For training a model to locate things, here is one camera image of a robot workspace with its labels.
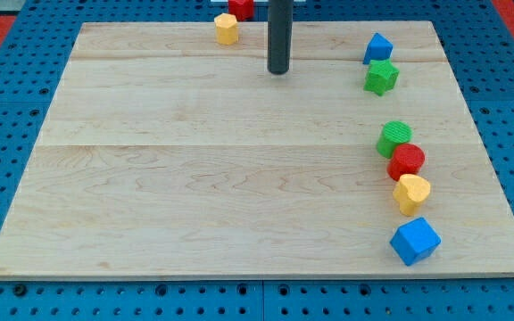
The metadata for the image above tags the yellow heart block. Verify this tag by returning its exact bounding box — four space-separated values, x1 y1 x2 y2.
393 174 431 217

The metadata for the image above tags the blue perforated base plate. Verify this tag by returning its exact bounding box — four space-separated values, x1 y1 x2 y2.
0 0 514 320

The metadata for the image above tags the blue cube block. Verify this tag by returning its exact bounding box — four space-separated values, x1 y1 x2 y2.
390 217 442 266

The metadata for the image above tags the green circle block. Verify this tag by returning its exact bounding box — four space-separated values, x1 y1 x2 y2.
376 120 412 159

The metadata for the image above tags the yellow hexagon block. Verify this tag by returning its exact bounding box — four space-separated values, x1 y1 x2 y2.
214 13 239 45

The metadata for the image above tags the green star block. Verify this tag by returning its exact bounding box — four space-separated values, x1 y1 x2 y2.
363 59 400 96

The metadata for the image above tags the red circle block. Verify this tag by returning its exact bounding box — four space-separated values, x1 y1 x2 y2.
387 144 426 181

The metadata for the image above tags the blue triangle block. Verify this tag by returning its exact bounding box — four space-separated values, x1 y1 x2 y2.
363 33 394 65

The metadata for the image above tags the wooden board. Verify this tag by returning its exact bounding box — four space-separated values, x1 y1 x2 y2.
0 21 514 281

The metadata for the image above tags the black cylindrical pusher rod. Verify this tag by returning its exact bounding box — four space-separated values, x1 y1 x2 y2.
267 0 294 75

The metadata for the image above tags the red block at top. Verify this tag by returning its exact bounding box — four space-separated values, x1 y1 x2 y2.
228 0 254 21

